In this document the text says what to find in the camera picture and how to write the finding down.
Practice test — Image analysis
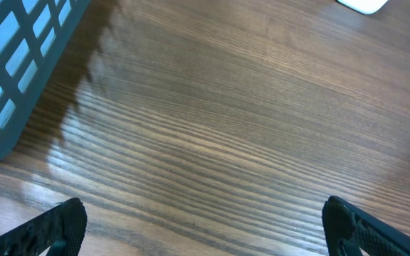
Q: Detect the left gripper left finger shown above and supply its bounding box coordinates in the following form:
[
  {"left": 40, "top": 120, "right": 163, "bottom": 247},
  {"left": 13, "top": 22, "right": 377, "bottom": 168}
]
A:
[{"left": 0, "top": 198, "right": 88, "bottom": 256}]

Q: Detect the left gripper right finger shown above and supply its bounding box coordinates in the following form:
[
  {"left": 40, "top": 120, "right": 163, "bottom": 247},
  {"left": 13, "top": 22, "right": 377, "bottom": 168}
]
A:
[{"left": 322, "top": 196, "right": 410, "bottom": 256}]

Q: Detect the grey plastic shopping basket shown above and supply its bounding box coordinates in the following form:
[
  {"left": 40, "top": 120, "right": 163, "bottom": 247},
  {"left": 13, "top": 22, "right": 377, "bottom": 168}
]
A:
[{"left": 0, "top": 0, "right": 90, "bottom": 161}]

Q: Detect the white barcode scanner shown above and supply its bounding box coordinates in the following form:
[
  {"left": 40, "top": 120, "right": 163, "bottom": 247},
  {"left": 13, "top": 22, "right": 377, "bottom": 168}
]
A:
[{"left": 337, "top": 0, "right": 388, "bottom": 15}]

